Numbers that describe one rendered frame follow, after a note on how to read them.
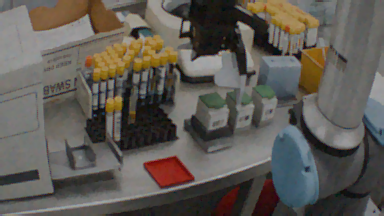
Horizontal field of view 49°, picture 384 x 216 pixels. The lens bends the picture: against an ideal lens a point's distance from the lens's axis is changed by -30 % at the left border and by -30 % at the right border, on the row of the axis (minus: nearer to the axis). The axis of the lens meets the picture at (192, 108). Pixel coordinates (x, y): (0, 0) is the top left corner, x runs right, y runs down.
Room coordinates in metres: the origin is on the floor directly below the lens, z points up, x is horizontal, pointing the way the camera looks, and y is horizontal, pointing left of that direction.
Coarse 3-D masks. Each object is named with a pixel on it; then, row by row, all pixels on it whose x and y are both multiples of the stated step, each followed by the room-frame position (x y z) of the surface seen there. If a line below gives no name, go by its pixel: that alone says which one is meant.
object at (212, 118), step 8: (200, 104) 0.88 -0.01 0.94; (200, 112) 0.88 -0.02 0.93; (208, 112) 0.86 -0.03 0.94; (216, 112) 0.86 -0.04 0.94; (224, 112) 0.87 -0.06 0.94; (200, 120) 0.88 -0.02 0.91; (208, 120) 0.86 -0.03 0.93; (216, 120) 0.86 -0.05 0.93; (224, 120) 0.87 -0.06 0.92; (208, 128) 0.86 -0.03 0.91
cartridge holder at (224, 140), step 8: (184, 120) 0.91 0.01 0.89; (192, 120) 0.89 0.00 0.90; (192, 128) 0.88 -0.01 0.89; (200, 128) 0.87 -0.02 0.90; (216, 128) 0.86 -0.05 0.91; (224, 128) 0.87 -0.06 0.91; (200, 136) 0.86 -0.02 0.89; (208, 136) 0.85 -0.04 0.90; (216, 136) 0.86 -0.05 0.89; (224, 136) 0.87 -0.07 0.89; (208, 144) 0.84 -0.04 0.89; (216, 144) 0.85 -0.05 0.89; (224, 144) 0.85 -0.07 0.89
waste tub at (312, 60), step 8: (320, 48) 1.20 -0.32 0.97; (304, 56) 1.14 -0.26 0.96; (312, 56) 1.18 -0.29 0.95; (320, 56) 1.20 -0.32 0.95; (304, 64) 1.13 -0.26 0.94; (312, 64) 1.11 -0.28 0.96; (320, 64) 1.21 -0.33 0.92; (304, 72) 1.13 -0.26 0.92; (312, 72) 1.11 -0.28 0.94; (320, 72) 1.09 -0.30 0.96; (304, 80) 1.13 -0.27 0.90; (312, 80) 1.10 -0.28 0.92; (320, 80) 1.08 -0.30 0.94; (304, 88) 1.12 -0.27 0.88; (312, 88) 1.10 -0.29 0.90
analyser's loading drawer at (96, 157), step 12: (84, 144) 0.73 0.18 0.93; (96, 144) 0.75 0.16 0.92; (108, 144) 0.75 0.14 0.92; (48, 156) 0.67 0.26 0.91; (60, 156) 0.68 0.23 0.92; (72, 156) 0.66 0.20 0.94; (84, 156) 0.70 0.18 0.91; (96, 156) 0.71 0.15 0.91; (108, 156) 0.72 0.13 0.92; (120, 156) 0.71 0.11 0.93; (60, 168) 0.65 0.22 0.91; (72, 168) 0.66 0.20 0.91; (84, 168) 0.67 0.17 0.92; (96, 168) 0.68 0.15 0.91; (108, 168) 0.70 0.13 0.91; (120, 168) 0.71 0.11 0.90
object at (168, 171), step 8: (152, 160) 0.78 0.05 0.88; (160, 160) 0.78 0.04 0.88; (168, 160) 0.79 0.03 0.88; (176, 160) 0.80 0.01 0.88; (152, 168) 0.76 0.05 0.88; (160, 168) 0.77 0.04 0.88; (168, 168) 0.77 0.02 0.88; (176, 168) 0.77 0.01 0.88; (184, 168) 0.77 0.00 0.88; (152, 176) 0.74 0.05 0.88; (160, 176) 0.74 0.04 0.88; (168, 176) 0.75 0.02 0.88; (176, 176) 0.75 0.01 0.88; (184, 176) 0.75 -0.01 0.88; (192, 176) 0.75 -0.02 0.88; (160, 184) 0.71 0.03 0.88; (168, 184) 0.72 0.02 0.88
